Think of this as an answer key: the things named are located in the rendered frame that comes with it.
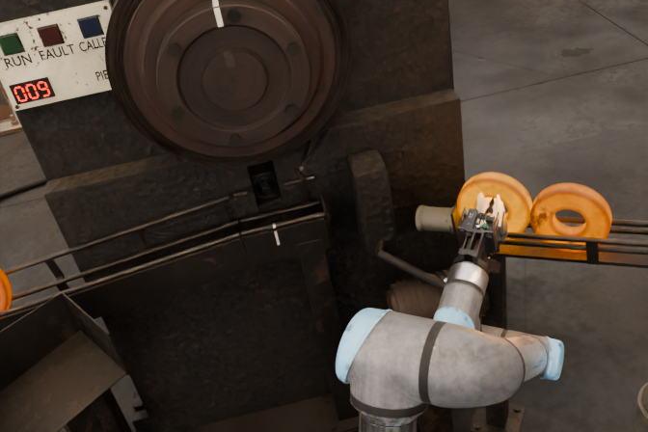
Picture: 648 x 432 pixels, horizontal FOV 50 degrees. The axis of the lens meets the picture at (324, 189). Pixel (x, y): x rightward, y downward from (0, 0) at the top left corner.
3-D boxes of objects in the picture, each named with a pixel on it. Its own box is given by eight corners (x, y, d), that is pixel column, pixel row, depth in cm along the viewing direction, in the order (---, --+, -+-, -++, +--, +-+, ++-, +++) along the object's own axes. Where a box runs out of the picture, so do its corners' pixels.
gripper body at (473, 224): (501, 209, 136) (487, 259, 129) (504, 235, 142) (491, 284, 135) (463, 204, 139) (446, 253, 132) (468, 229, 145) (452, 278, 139)
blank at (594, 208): (528, 180, 142) (525, 190, 140) (609, 182, 134) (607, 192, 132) (536, 240, 150) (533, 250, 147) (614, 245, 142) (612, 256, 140)
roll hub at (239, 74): (180, 149, 138) (136, 15, 122) (317, 118, 139) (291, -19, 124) (180, 164, 133) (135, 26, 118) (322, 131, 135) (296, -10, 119)
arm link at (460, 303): (432, 348, 131) (424, 326, 125) (447, 299, 137) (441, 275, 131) (473, 357, 128) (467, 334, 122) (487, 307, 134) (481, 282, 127)
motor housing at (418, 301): (403, 416, 194) (381, 273, 164) (479, 396, 195) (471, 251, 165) (417, 455, 183) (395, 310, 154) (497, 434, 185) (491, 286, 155)
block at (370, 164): (358, 232, 174) (343, 152, 161) (389, 226, 175) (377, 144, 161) (367, 259, 165) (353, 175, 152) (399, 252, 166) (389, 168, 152)
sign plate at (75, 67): (16, 107, 147) (-21, 27, 137) (137, 80, 148) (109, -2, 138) (13, 112, 145) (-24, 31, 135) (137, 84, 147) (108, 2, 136)
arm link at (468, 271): (486, 304, 133) (445, 296, 137) (491, 283, 136) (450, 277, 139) (482, 283, 128) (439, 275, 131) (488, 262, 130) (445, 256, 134)
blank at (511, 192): (455, 171, 149) (450, 178, 147) (528, 171, 142) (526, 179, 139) (466, 229, 157) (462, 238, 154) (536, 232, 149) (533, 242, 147)
